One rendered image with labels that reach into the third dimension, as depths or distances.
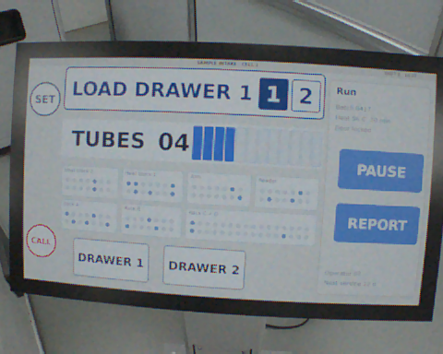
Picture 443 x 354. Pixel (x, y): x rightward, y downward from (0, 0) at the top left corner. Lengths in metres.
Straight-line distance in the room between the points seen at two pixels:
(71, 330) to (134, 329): 0.24
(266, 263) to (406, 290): 0.17
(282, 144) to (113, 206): 0.20
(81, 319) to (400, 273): 1.33
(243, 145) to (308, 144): 0.07
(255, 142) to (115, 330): 1.24
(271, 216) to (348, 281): 0.12
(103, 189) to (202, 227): 0.12
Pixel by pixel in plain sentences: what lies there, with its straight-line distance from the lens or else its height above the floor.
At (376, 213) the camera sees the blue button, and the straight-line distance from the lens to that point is 0.47.
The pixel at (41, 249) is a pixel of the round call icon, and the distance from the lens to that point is 0.52.
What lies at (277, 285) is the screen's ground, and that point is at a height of 0.99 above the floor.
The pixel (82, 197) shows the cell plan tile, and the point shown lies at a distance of 0.48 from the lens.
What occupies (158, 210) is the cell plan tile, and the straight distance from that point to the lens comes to 0.46.
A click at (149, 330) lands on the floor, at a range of 1.56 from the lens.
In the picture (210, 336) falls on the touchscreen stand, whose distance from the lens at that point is 0.80.
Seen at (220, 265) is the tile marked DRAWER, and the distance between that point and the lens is 0.46.
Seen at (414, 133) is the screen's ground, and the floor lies 1.13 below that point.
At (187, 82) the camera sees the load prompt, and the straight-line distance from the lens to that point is 0.46.
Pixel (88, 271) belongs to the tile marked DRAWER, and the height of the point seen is 0.99.
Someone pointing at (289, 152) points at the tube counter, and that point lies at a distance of 0.45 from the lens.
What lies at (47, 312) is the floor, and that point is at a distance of 1.71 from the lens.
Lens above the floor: 1.38
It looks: 43 degrees down
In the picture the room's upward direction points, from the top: straight up
